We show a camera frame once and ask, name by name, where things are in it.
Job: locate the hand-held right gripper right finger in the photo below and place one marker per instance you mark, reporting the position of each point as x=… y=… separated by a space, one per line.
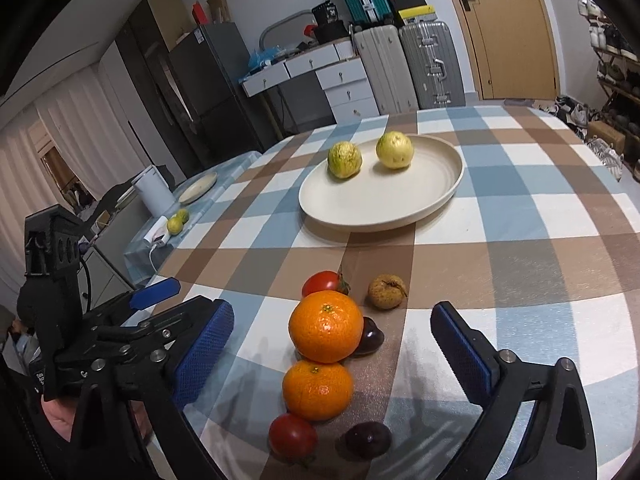
x=460 y=355

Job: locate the blue plastic bag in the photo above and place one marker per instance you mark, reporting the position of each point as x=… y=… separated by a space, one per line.
x=265 y=59

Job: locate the large cream plate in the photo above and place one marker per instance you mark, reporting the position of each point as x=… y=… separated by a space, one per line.
x=380 y=200

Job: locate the pile of shoes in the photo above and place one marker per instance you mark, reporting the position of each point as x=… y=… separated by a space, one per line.
x=580 y=112

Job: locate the small cardboard box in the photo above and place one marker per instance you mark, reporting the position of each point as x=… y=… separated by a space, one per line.
x=218 y=7

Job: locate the red tomato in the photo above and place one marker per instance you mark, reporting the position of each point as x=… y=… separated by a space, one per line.
x=320 y=282
x=292 y=436

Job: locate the brown cardboard box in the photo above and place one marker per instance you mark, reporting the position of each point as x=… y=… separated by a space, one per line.
x=606 y=135

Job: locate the wooden door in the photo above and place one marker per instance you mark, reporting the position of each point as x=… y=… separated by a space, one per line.
x=505 y=30

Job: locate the tan longan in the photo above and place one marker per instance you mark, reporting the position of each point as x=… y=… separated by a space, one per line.
x=386 y=291

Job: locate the person's left hand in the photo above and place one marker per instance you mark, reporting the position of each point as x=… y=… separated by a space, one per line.
x=57 y=417

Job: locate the white cylindrical kettle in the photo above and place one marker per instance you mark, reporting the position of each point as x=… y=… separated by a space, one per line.
x=152 y=192

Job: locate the large orange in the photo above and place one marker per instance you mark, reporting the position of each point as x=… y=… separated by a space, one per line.
x=326 y=326

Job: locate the white curtain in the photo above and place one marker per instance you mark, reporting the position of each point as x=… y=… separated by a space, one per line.
x=75 y=125

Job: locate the large cardboard box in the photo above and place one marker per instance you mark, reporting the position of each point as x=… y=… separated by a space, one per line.
x=170 y=17

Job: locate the red box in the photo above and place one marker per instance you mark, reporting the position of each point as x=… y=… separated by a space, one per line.
x=200 y=14

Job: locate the small cream plate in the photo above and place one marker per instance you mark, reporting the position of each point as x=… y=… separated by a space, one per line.
x=198 y=187

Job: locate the small green fruit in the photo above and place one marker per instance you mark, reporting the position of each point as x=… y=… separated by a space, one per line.
x=183 y=215

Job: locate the yellow-green guava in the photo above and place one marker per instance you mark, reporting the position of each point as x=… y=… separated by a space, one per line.
x=395 y=150

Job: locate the black chair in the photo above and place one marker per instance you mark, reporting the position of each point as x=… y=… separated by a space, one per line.
x=117 y=205

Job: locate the beige suitcase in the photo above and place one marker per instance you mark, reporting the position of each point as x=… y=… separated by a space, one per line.
x=382 y=70

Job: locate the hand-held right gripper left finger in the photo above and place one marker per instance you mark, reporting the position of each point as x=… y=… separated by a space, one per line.
x=202 y=355

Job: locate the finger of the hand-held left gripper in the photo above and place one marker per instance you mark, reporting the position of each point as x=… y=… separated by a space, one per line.
x=150 y=330
x=155 y=292

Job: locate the white desk with drawers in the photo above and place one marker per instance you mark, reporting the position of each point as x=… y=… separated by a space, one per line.
x=345 y=85

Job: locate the dark purple plum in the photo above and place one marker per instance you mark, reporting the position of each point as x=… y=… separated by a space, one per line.
x=368 y=440

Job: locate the silver suitcase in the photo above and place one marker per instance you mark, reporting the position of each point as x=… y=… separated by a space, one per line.
x=432 y=65

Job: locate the green striped guava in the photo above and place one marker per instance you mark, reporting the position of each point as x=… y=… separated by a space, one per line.
x=344 y=160

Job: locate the small yellow fruit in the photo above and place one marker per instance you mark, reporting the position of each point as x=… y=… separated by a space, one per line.
x=174 y=225

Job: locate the yellow box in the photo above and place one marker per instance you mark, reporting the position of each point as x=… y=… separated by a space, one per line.
x=415 y=12

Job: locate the wooden shoe rack with shoes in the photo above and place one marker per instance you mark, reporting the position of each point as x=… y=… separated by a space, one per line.
x=612 y=70

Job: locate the small orange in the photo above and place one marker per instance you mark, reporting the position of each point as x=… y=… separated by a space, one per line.
x=318 y=391

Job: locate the dark wardrobe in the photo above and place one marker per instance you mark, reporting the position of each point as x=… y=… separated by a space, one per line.
x=145 y=70

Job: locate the checked tablecloth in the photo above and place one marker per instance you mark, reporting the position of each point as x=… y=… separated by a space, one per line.
x=500 y=260

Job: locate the dark grey fridge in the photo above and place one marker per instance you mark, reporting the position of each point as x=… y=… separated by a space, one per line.
x=220 y=95

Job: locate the grey arched mirror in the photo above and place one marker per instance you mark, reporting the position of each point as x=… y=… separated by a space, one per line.
x=280 y=22

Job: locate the black bag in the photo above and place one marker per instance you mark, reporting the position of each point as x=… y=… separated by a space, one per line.
x=330 y=22

